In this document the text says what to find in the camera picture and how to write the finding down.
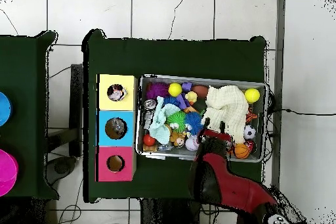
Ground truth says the green spiky puffer ball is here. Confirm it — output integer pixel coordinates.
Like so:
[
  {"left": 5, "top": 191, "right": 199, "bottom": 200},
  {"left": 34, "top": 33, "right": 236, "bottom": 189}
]
[{"left": 166, "top": 110, "right": 187, "bottom": 133}]

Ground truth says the orange toy basketball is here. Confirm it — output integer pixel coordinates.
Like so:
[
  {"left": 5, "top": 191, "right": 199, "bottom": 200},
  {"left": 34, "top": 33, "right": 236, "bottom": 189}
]
[{"left": 233, "top": 143, "right": 251, "bottom": 160}]

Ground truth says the cream knitted cloth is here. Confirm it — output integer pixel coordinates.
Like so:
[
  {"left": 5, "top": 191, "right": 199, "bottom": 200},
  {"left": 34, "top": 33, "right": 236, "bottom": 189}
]
[{"left": 201, "top": 84, "right": 249, "bottom": 145}]

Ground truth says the small soccer ball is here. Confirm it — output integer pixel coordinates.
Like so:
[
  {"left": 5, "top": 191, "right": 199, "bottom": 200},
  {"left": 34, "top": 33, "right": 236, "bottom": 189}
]
[{"left": 243, "top": 124, "right": 257, "bottom": 140}]

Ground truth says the grey wire mesh bin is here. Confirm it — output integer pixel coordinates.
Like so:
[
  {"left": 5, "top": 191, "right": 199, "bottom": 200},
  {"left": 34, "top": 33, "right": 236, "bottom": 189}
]
[{"left": 135, "top": 73, "right": 269, "bottom": 164}]

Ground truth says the black cable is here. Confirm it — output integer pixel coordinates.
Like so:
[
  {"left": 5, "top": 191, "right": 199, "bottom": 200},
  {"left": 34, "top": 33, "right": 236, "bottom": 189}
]
[{"left": 272, "top": 108, "right": 336, "bottom": 116}]

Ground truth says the purple spiky ball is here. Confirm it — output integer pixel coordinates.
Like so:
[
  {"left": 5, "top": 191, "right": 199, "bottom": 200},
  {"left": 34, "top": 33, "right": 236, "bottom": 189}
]
[{"left": 146, "top": 81, "right": 170, "bottom": 101}]

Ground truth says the white baseball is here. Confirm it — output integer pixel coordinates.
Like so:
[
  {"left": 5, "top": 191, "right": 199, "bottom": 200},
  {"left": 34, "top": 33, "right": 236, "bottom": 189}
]
[{"left": 185, "top": 135, "right": 200, "bottom": 152}]

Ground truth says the magenta round bowl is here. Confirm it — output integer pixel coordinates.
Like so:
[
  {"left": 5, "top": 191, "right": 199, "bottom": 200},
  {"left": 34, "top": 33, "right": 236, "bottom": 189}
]
[{"left": 0, "top": 148, "right": 19, "bottom": 197}]

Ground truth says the light teal cloth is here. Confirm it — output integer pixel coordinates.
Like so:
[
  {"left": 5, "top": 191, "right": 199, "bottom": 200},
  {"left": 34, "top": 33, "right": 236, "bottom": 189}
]
[{"left": 148, "top": 95, "right": 182, "bottom": 145}]

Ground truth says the dark green table cloth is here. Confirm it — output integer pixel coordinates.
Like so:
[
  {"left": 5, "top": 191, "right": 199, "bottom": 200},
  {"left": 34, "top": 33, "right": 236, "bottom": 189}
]
[
  {"left": 0, "top": 30, "right": 59, "bottom": 200},
  {"left": 82, "top": 29, "right": 268, "bottom": 205}
]

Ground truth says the wooden box with three holes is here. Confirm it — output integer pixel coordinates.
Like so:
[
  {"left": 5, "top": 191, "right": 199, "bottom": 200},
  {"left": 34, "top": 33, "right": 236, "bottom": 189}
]
[{"left": 95, "top": 73, "right": 138, "bottom": 183}]

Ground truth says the colourful patterned cloth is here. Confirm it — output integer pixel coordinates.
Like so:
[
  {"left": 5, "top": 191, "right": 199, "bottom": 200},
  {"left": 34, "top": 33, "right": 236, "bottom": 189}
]
[{"left": 107, "top": 83, "right": 128, "bottom": 102}]

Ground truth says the grey stand base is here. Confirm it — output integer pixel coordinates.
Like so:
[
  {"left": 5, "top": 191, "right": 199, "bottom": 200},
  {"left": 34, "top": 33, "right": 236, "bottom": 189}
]
[{"left": 45, "top": 155, "right": 77, "bottom": 185}]

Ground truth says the blue puffer ball with eyes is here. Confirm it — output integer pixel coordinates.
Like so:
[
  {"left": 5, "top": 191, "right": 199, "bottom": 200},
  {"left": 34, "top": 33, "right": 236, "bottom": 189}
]
[{"left": 184, "top": 111, "right": 204, "bottom": 136}]

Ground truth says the yellow ball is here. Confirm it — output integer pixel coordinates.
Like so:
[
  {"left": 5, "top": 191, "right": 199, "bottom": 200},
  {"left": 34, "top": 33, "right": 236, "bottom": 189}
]
[
  {"left": 167, "top": 82, "right": 184, "bottom": 98},
  {"left": 244, "top": 87, "right": 261, "bottom": 104}
]

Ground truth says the blue round bowl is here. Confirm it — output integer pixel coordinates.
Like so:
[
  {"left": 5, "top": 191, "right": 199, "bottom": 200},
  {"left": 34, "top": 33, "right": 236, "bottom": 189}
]
[{"left": 0, "top": 91, "right": 13, "bottom": 127}]

